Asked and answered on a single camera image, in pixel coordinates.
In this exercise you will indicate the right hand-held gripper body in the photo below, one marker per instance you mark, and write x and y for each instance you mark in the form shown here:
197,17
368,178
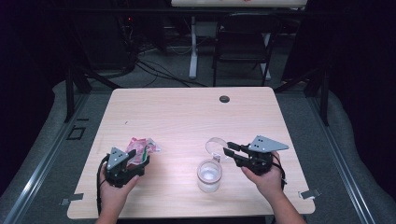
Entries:
266,144

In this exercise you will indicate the black folding chair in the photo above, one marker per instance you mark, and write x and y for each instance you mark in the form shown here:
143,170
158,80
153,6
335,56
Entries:
243,37

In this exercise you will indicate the person's left hand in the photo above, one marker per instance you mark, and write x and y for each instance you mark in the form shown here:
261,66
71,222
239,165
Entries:
113,196

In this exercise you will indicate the person's right hand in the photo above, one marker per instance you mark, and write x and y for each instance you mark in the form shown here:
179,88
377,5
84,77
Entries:
269,183

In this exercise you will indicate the grey tape piece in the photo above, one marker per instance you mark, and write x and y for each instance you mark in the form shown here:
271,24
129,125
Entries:
309,194
74,197

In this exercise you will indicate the black metal crossbar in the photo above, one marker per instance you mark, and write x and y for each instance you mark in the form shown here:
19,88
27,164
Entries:
124,10

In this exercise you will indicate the dark round table grommet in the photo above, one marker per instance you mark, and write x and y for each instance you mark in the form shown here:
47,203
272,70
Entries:
224,99

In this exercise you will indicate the black tape square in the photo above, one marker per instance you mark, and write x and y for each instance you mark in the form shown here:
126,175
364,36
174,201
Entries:
69,137

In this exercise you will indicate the black metal stand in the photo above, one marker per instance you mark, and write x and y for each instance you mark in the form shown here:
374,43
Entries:
324,99
69,99

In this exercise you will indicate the black tape strip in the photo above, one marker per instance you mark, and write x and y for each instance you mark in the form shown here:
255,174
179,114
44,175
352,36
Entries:
82,119

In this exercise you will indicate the clear glass jar with hinged lid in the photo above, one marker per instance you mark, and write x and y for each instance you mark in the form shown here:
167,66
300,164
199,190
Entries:
209,179

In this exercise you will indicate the red and white snack bag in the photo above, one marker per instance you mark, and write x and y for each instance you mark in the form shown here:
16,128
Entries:
140,146

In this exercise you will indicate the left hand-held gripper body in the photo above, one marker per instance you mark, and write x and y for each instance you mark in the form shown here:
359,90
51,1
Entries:
116,160

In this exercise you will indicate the aluminium floor rail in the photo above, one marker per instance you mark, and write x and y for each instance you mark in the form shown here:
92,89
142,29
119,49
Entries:
37,174
342,165

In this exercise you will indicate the dark computer tower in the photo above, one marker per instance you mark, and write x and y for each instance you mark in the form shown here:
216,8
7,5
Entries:
102,40

